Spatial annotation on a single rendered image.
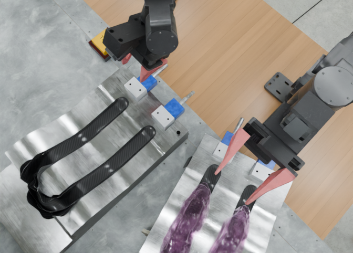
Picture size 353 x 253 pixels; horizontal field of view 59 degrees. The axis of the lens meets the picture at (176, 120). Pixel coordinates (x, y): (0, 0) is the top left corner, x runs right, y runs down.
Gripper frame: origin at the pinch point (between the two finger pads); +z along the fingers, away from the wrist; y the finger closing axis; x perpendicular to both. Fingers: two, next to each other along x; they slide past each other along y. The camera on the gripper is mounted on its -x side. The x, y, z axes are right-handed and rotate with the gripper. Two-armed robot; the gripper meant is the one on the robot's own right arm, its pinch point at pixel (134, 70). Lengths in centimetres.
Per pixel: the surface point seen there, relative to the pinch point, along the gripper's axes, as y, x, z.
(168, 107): 9.8, 6.7, 8.2
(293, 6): -8, 156, 27
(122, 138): 7.1, -4.7, 16.9
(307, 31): 9, 149, 31
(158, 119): 10.6, 2.3, 9.2
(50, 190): 6.3, -24.9, 22.7
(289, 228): 54, 14, 16
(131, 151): 11.2, -5.0, 17.7
